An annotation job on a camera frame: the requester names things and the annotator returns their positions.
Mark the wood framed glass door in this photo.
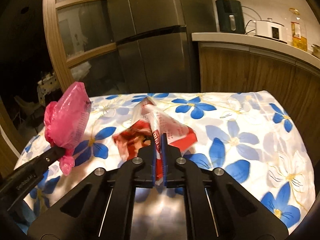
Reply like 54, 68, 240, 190
43, 0, 128, 96

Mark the wooden lower cabinet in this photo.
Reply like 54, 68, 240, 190
198, 42, 320, 156

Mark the grey kitchen countertop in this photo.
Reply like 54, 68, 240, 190
191, 32, 319, 69

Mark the black air fryer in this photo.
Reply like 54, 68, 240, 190
215, 0, 245, 34

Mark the dark steel refrigerator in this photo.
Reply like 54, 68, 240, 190
107, 0, 216, 93

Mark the blue floral tablecloth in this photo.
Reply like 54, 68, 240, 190
12, 91, 319, 239

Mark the red white snack bag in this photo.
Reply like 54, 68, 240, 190
112, 98, 197, 185

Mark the pink plastic bag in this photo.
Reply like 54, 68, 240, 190
44, 82, 92, 176

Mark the steel pot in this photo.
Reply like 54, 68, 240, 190
311, 44, 320, 59

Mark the cooking oil bottle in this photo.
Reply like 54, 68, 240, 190
289, 8, 308, 52

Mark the white rice cooker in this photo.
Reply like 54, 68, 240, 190
254, 20, 287, 43

